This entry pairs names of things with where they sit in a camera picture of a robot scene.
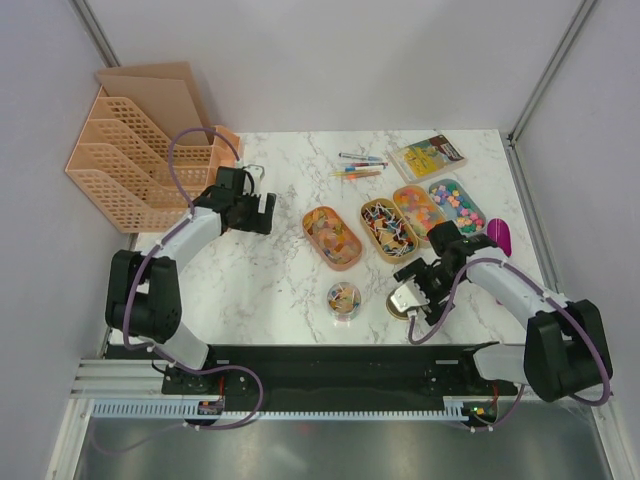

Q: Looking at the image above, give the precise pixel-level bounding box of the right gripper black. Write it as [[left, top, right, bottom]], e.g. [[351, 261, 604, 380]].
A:
[[393, 257, 463, 326]]

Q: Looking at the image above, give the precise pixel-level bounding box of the gold metal lid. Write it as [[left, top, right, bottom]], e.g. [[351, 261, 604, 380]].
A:
[[386, 294, 417, 321]]

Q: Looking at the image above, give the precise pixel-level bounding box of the magenta plastic scoop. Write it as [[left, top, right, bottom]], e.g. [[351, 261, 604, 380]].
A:
[[486, 218, 512, 259]]

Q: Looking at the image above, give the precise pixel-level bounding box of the peach tray of gummy candies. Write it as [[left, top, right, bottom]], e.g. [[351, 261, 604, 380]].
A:
[[301, 206, 363, 271]]

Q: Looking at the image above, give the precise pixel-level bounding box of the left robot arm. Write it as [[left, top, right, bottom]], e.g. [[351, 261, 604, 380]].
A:
[[105, 164, 276, 393]]

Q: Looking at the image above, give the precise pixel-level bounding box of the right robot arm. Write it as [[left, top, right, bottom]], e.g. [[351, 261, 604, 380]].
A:
[[387, 221, 613, 406]]

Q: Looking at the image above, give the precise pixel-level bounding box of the tan tray of lollipops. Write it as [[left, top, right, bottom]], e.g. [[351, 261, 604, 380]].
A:
[[360, 198, 419, 264]]

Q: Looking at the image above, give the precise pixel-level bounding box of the tan tray of translucent stars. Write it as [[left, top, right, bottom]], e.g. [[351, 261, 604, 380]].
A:
[[392, 185, 446, 248]]

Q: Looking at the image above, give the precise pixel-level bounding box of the grey tray of colourful stars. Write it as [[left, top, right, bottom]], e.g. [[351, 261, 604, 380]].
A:
[[428, 179, 488, 236]]

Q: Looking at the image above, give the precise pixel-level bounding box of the clear glass jar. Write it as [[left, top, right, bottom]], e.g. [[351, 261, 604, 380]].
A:
[[326, 281, 362, 322]]

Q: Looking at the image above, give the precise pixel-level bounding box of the peach plastic file organizer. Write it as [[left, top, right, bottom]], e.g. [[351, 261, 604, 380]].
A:
[[65, 61, 244, 233]]

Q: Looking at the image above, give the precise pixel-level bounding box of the yellow illustrated book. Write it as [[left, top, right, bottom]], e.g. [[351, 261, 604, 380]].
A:
[[386, 133, 468, 184]]

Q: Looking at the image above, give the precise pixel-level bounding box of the red blue pen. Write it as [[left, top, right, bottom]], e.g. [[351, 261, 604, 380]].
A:
[[343, 162, 388, 171]]

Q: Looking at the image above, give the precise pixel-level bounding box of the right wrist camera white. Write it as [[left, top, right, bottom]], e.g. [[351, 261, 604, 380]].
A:
[[389, 280, 430, 320]]

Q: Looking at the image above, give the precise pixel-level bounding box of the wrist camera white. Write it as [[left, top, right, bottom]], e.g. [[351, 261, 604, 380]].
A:
[[242, 164, 265, 195], [389, 280, 430, 320]]

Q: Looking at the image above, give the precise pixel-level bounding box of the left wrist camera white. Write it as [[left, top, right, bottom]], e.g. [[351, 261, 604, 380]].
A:
[[242, 164, 265, 195]]

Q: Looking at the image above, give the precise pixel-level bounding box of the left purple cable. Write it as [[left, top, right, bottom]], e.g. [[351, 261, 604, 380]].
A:
[[121, 125, 246, 371]]

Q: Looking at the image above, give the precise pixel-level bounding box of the purple cable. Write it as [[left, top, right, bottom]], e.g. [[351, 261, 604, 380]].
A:
[[406, 256, 615, 436], [121, 125, 246, 371]]

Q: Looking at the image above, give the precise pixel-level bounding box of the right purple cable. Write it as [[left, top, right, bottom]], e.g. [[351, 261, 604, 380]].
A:
[[406, 256, 615, 436]]

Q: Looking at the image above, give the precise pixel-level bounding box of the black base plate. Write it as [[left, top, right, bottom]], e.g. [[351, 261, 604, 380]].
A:
[[162, 345, 517, 416]]

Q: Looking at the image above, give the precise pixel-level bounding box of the white slotted cable duct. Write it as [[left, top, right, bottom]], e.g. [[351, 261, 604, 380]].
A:
[[91, 397, 471, 422]]

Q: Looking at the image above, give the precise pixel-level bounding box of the aluminium frame rail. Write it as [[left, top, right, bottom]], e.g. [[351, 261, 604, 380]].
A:
[[69, 357, 616, 406]]

